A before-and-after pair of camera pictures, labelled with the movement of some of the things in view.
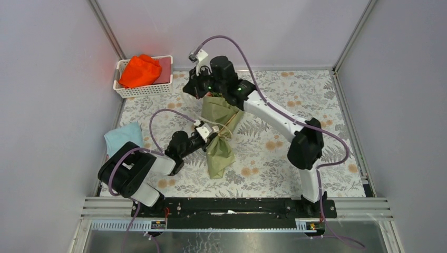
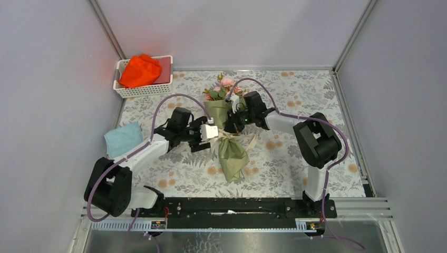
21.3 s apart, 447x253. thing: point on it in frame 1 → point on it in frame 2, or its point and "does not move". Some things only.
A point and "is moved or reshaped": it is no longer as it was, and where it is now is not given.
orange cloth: (141, 70) does not move
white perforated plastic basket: (150, 89) does not move
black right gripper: (193, 87) → (232, 126)
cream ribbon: (225, 131) is moved or reshaped
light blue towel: (116, 138) does not move
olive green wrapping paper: (220, 149) is moved or reshaped
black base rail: (232, 213) does not move
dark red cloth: (164, 76) does not move
